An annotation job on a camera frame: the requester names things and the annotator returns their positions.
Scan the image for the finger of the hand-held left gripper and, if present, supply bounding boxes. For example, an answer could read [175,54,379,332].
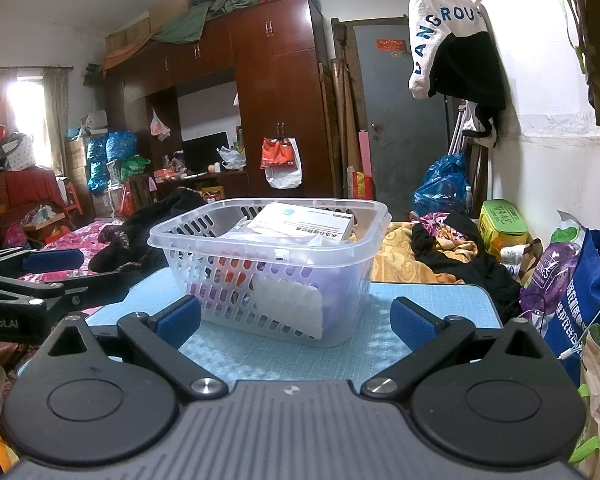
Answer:
[0,246,86,278]
[0,270,142,314]

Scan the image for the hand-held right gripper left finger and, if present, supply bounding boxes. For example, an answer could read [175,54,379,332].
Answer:
[42,294,231,403]

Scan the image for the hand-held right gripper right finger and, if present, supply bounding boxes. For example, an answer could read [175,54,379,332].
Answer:
[359,296,557,403]

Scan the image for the orange bottle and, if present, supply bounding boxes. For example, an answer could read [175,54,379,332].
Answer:
[214,254,243,283]

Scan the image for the clear plastic basket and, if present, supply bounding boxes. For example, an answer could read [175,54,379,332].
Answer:
[147,198,394,349]

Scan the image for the clear plastic packet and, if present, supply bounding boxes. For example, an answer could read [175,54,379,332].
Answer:
[222,217,333,252]

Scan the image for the white medicine box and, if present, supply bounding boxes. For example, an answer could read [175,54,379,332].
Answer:
[249,202,357,242]

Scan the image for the pink floral bedsheet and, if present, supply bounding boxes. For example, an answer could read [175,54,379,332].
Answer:
[17,219,127,282]

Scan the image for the orange patterned blanket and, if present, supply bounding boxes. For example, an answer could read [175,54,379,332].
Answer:
[369,219,467,284]

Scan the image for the black garment heap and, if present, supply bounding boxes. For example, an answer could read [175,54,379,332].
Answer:
[411,214,523,323]

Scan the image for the black clothing pile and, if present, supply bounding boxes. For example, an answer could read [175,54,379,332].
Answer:
[89,187,212,277]

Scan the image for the white ribbed plastic piece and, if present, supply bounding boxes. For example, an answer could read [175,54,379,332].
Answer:
[251,279,325,339]

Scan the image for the blue printed sacks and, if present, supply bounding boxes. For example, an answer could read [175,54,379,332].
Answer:
[86,130,138,194]

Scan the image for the green box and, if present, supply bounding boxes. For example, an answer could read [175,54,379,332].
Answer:
[479,199,530,257]

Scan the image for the blue plastic bag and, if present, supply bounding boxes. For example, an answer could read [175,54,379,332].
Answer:
[411,152,472,217]

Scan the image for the window curtain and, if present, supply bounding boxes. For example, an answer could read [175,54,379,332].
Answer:
[0,66,70,177]

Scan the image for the purple printed bag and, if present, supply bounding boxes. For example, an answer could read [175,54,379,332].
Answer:
[519,210,597,343]

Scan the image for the black monitor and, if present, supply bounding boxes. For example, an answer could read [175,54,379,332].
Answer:
[182,132,230,172]

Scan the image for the small white plastic bag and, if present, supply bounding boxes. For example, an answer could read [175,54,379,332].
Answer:
[149,109,172,142]

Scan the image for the blue shopping bag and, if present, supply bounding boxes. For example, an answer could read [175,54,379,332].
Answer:
[544,226,600,387]

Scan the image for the pink roll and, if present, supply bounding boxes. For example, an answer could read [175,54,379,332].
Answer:
[358,129,374,177]

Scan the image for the red and white plastic bag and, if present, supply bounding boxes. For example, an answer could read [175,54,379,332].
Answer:
[259,136,303,190]

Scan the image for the grey door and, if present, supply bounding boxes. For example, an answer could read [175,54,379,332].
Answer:
[351,21,457,212]

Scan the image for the folded metal stand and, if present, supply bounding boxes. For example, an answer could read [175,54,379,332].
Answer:
[446,100,482,162]

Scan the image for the white hanging garment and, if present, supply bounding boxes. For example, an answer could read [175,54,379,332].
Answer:
[461,102,499,149]

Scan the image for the wooden sticks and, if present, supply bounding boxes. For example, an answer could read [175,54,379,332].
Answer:
[329,57,362,197]

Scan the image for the brown wooden wardrobe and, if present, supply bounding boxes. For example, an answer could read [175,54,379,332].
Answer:
[101,0,342,223]

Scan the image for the black hanging garment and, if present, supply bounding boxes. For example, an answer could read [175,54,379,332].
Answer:
[426,31,509,112]

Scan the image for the cardboard boxes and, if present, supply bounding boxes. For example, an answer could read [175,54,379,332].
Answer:
[104,0,197,53]

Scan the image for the green cloth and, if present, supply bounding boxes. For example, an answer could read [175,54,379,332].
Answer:
[149,0,268,45]

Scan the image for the white lettered hoodie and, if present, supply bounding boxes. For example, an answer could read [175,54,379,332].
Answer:
[408,0,487,100]

